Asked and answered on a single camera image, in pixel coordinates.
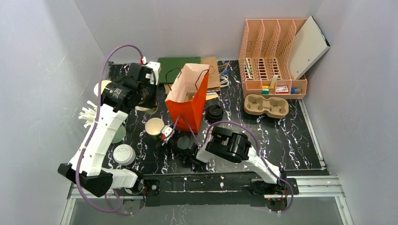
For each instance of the orange paper bag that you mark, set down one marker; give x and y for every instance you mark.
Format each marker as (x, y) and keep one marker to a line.
(188, 115)

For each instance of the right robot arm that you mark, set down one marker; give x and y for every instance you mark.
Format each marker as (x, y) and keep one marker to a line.
(232, 146)

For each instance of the green paper bag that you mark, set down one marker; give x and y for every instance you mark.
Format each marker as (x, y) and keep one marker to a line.
(170, 67)

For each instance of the white cup lids stack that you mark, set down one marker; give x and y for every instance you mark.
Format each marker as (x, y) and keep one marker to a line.
(124, 154)

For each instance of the red small box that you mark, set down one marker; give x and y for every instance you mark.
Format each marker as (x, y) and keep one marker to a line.
(282, 90)

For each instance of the white board panel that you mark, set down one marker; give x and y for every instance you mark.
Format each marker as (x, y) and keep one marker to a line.
(308, 46)

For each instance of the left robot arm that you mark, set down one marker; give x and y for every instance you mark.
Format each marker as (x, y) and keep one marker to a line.
(136, 90)

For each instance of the brown kraft paper bag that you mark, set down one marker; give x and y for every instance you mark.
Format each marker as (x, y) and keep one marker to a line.
(214, 83)

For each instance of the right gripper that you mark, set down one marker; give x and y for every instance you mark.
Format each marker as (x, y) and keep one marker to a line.
(173, 140)

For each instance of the stack of pulp cup carriers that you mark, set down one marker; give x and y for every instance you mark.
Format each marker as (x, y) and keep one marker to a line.
(273, 107)

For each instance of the black cup lids stack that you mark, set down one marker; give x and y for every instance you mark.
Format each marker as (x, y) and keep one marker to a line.
(214, 113)

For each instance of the metal base rail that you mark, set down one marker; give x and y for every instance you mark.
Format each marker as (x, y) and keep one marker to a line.
(231, 198)

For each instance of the pulp cup carrier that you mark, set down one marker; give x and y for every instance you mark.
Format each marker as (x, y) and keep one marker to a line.
(189, 96)

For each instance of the single green paper cup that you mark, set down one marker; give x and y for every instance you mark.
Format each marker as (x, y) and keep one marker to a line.
(153, 127)

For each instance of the pink desk file organizer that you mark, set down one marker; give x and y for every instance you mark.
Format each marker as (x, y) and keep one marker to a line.
(263, 58)

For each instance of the green cup of straws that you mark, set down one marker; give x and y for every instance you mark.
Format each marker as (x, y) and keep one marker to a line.
(89, 114)

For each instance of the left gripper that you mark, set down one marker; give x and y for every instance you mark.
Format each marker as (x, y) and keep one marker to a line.
(149, 96)

